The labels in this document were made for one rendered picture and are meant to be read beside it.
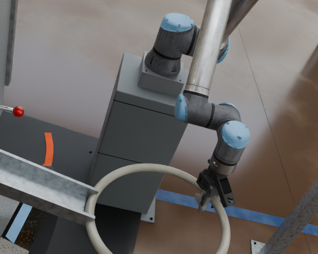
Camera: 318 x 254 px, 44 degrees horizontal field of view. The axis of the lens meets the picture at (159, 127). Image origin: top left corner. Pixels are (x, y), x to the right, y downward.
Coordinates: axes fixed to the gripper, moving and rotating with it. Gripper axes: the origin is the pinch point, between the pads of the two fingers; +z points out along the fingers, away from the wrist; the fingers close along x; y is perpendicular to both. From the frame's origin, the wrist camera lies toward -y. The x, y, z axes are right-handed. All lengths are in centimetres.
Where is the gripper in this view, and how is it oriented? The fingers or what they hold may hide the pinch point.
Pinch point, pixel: (207, 209)
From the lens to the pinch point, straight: 150.9
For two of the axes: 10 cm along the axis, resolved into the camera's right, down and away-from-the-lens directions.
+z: -2.2, 7.8, 5.8
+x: -8.3, 1.6, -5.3
